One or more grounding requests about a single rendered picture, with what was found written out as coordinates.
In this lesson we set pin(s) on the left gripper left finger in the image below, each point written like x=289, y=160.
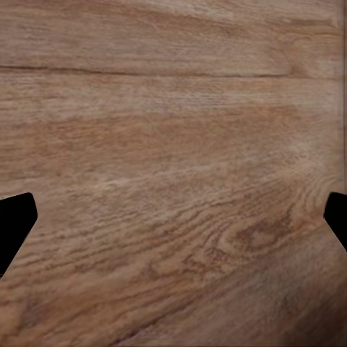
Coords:
x=18, y=214

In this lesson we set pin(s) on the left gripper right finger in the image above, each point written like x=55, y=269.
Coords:
x=336, y=216

